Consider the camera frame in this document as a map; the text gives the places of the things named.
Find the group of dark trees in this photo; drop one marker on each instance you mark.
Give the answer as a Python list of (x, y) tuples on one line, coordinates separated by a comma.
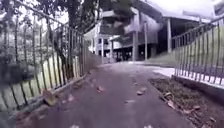
[(71, 13)]

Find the pale concrete building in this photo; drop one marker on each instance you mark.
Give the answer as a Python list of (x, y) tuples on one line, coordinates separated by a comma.
[(146, 36)]

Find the grass slope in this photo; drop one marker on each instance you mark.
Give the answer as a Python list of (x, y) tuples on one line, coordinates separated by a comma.
[(163, 58)]

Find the green grass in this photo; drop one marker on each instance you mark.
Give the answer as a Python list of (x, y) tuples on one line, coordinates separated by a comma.
[(33, 85)]

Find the metal railing fence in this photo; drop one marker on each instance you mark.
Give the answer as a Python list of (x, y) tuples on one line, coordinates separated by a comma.
[(175, 56), (93, 60)]

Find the reddish grey asphalt path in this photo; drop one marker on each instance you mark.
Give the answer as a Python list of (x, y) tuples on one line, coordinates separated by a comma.
[(113, 100)]

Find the grey concrete fence base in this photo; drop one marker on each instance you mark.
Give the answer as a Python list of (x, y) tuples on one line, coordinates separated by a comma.
[(200, 87)]

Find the leaf-littered ground strip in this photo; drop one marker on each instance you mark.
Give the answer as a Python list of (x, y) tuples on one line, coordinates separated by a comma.
[(186, 96)]

